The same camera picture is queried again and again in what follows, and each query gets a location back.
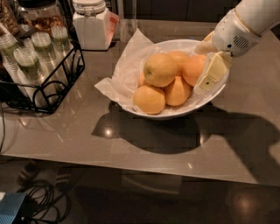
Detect white ceramic bowl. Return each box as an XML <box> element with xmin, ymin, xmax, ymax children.
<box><xmin>117</xmin><ymin>38</ymin><xmax>231</xmax><ymax>121</ymax></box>

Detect plastic cup stack left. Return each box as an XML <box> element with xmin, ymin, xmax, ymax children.
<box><xmin>0</xmin><ymin>34</ymin><xmax>20</xmax><ymax>83</ymax></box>

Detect plastic cup stack middle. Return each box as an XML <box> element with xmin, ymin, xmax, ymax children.
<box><xmin>31</xmin><ymin>31</ymin><xmax>68</xmax><ymax>85</ymax></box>

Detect black wire rack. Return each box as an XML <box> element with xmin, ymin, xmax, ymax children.
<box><xmin>0</xmin><ymin>27</ymin><xmax>85</xmax><ymax>114</ymax></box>

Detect plastic cup stack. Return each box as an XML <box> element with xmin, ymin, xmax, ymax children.
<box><xmin>13</xmin><ymin>47</ymin><xmax>47</xmax><ymax>106</ymax></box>
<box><xmin>52</xmin><ymin>26</ymin><xmax>73</xmax><ymax>73</ymax></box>
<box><xmin>0</xmin><ymin>34</ymin><xmax>20</xmax><ymax>83</ymax></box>
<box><xmin>31</xmin><ymin>31</ymin><xmax>68</xmax><ymax>85</ymax></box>

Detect plastic cup stack front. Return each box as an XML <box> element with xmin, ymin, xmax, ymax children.
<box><xmin>13</xmin><ymin>47</ymin><xmax>47</xmax><ymax>106</ymax></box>

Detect black cables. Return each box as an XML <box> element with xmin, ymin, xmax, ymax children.
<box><xmin>14</xmin><ymin>163</ymin><xmax>74</xmax><ymax>224</ymax></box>

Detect white paper liner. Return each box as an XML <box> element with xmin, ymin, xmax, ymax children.
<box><xmin>95</xmin><ymin>30</ymin><xmax>214</xmax><ymax>120</ymax></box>

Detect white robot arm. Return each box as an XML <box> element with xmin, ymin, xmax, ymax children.
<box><xmin>194</xmin><ymin>0</ymin><xmax>280</xmax><ymax>95</ymax></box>

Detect blue textured object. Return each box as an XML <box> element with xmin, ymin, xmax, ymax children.
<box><xmin>0</xmin><ymin>192</ymin><xmax>25</xmax><ymax>224</ymax></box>

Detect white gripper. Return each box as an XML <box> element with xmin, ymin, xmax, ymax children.
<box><xmin>194</xmin><ymin>10</ymin><xmax>261</xmax><ymax>95</ymax></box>

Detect glass jar with snacks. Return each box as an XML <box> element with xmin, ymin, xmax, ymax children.
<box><xmin>16</xmin><ymin>0</ymin><xmax>67</xmax><ymax>34</ymax></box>

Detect orange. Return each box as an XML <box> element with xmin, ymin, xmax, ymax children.
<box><xmin>182</xmin><ymin>54</ymin><xmax>207</xmax><ymax>87</ymax></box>
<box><xmin>164</xmin><ymin>76</ymin><xmax>192</xmax><ymax>106</ymax></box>
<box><xmin>133</xmin><ymin>85</ymin><xmax>165</xmax><ymax>115</ymax></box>
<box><xmin>143</xmin><ymin>53</ymin><xmax>178</xmax><ymax>88</ymax></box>
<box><xmin>168</xmin><ymin>51</ymin><xmax>189</xmax><ymax>75</ymax></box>

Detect plastic cup stack right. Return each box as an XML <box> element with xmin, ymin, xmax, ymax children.
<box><xmin>52</xmin><ymin>26</ymin><xmax>73</xmax><ymax>73</ymax></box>

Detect white ceramic canister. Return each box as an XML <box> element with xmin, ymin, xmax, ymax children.
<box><xmin>73</xmin><ymin>0</ymin><xmax>119</xmax><ymax>51</ymax></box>

